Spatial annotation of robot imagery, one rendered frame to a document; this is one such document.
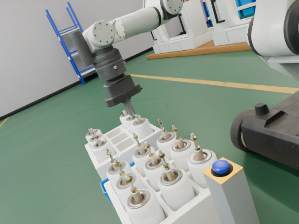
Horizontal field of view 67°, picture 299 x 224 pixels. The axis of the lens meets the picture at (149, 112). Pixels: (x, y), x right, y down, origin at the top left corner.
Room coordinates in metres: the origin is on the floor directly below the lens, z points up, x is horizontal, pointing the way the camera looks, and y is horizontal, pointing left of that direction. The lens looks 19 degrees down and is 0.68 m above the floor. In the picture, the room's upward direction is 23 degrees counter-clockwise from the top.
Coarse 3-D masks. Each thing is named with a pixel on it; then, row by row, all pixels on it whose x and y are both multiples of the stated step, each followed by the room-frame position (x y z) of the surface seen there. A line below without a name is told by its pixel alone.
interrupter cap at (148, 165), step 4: (156, 156) 0.74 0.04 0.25; (148, 160) 0.74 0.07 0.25; (160, 160) 0.70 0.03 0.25; (148, 164) 0.71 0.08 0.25; (152, 164) 0.70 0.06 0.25; (156, 164) 0.69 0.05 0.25; (160, 164) 0.68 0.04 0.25; (148, 168) 0.68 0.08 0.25; (152, 168) 0.67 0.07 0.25; (156, 168) 0.67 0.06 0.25
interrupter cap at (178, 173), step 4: (172, 168) 0.63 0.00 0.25; (176, 168) 0.62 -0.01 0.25; (164, 172) 0.63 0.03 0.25; (176, 172) 0.60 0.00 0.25; (180, 172) 0.59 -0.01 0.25; (160, 176) 0.61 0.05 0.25; (164, 176) 0.61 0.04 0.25; (176, 176) 0.58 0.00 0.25; (180, 176) 0.57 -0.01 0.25; (160, 180) 0.59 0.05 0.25; (164, 180) 0.59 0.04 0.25; (168, 180) 0.58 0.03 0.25; (172, 180) 0.57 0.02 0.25; (176, 180) 0.56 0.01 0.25; (164, 184) 0.57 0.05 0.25; (168, 184) 0.56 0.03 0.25; (172, 184) 0.56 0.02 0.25
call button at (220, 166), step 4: (220, 160) 0.47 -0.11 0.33; (224, 160) 0.46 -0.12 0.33; (212, 164) 0.47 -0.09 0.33; (216, 164) 0.46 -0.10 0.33; (220, 164) 0.45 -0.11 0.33; (224, 164) 0.45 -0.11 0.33; (228, 164) 0.44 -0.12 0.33; (216, 168) 0.45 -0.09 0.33; (220, 168) 0.44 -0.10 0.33; (224, 168) 0.44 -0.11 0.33; (228, 168) 0.44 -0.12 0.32; (216, 172) 0.45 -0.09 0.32; (220, 172) 0.44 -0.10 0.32; (224, 172) 0.44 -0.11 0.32
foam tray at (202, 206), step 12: (132, 168) 0.86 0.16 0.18; (144, 180) 0.74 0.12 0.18; (192, 180) 0.63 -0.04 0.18; (108, 192) 0.76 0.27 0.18; (156, 192) 0.65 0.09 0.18; (204, 192) 0.56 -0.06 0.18; (120, 204) 0.66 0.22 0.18; (192, 204) 0.53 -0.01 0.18; (204, 204) 0.53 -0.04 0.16; (120, 216) 0.61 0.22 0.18; (168, 216) 0.53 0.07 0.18; (180, 216) 0.51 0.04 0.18; (192, 216) 0.52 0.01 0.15; (204, 216) 0.53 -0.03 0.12; (216, 216) 0.54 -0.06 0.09
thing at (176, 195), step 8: (184, 176) 0.57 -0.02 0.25; (160, 184) 0.58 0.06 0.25; (176, 184) 0.55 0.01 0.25; (184, 184) 0.56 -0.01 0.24; (168, 192) 0.56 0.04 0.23; (176, 192) 0.55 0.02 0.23; (184, 192) 0.55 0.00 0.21; (192, 192) 0.57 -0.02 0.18; (168, 200) 0.57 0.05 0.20; (176, 200) 0.55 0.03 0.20; (184, 200) 0.55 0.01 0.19; (176, 208) 0.56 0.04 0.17
